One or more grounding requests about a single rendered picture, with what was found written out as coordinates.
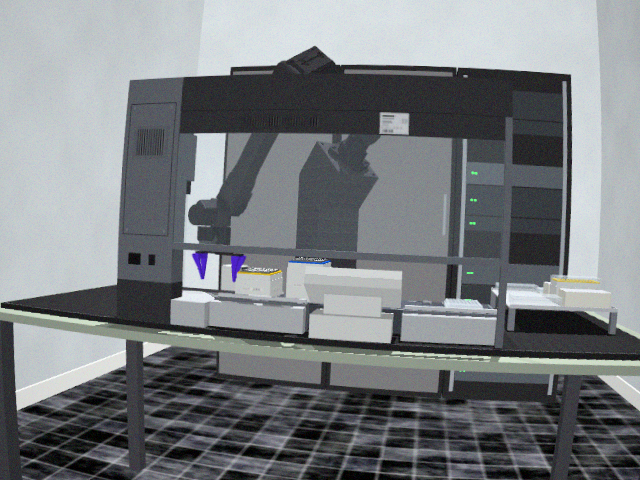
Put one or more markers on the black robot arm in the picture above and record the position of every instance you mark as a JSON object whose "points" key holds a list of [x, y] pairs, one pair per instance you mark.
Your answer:
{"points": [[298, 64]]}

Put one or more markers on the white ready panel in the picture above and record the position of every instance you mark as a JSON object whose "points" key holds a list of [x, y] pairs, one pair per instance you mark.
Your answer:
{"points": [[226, 278]]}

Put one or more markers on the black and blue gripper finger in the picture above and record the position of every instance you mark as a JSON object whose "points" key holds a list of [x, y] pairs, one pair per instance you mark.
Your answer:
{"points": [[203, 262], [234, 262]]}

